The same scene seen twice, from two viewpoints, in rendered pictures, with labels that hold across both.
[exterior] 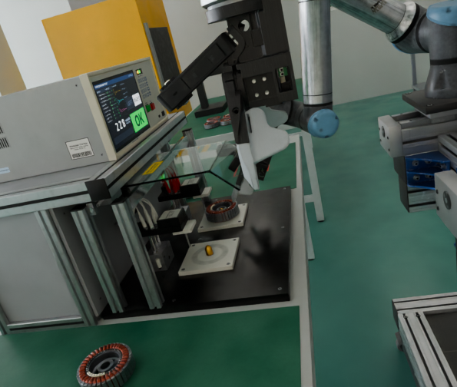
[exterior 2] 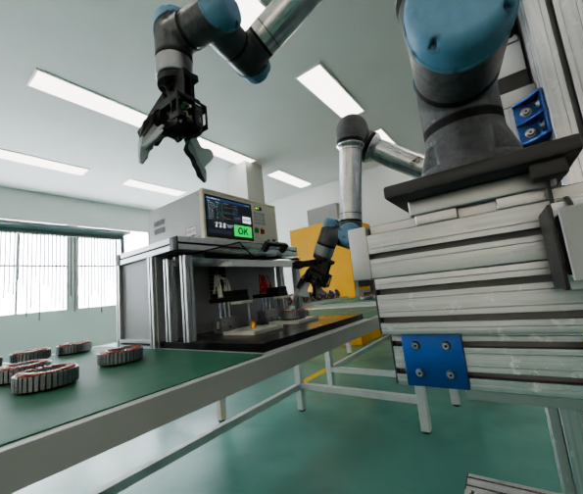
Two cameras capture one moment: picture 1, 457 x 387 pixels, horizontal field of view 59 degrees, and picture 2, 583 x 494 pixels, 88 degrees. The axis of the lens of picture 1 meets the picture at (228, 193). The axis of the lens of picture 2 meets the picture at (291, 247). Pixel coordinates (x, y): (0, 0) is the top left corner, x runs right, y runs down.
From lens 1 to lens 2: 0.63 m
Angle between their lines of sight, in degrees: 36
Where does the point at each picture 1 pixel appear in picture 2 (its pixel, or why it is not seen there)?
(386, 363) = not seen: outside the picture
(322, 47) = (350, 178)
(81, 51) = (308, 250)
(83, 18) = (313, 231)
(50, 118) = (183, 215)
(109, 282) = (169, 315)
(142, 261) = (185, 300)
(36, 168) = not seen: hidden behind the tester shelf
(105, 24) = not seen: hidden behind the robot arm
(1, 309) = (122, 327)
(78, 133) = (192, 223)
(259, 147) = (148, 139)
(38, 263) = (143, 295)
